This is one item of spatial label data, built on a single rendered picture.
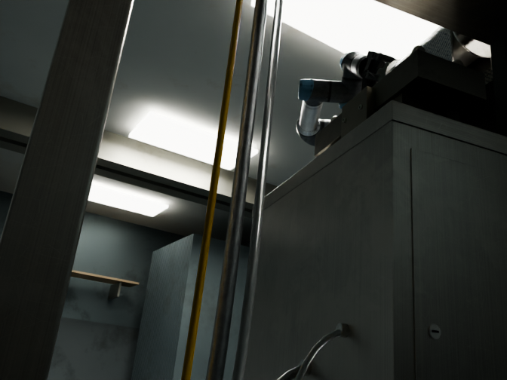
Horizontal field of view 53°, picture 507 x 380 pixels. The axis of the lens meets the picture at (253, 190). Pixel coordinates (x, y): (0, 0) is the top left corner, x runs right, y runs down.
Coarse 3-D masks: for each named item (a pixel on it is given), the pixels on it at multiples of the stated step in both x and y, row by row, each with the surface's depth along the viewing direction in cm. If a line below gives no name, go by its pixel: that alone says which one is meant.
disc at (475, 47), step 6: (456, 36) 115; (462, 36) 116; (462, 42) 115; (468, 42) 116; (474, 42) 117; (480, 42) 118; (468, 48) 115; (474, 48) 116; (480, 48) 117; (486, 48) 118; (474, 54) 116; (480, 54) 116; (486, 54) 117
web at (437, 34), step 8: (432, 32) 126; (440, 32) 121; (448, 32) 118; (424, 40) 128; (432, 40) 124; (440, 40) 121; (448, 40) 118; (424, 48) 126; (432, 48) 123; (440, 48) 120; (408, 56) 133; (472, 64) 126; (480, 64) 123; (488, 64) 120; (488, 72) 120; (488, 80) 120
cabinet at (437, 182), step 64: (384, 128) 87; (320, 192) 105; (384, 192) 82; (448, 192) 84; (320, 256) 98; (384, 256) 78; (448, 256) 80; (256, 320) 123; (320, 320) 93; (384, 320) 75; (448, 320) 76
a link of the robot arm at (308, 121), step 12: (300, 84) 173; (312, 84) 172; (324, 84) 172; (300, 96) 173; (312, 96) 173; (324, 96) 172; (312, 108) 181; (300, 120) 198; (312, 120) 191; (300, 132) 205; (312, 132) 204; (312, 144) 211
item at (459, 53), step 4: (452, 32) 118; (452, 36) 118; (456, 40) 118; (456, 44) 118; (460, 44) 117; (456, 48) 119; (460, 48) 118; (464, 48) 118; (456, 52) 119; (460, 52) 119; (464, 52) 118; (468, 52) 118; (456, 56) 120; (460, 56) 120; (464, 56) 119; (468, 56) 119; (472, 56) 119; (464, 60) 121; (468, 60) 121; (472, 60) 121; (464, 64) 122; (468, 64) 123
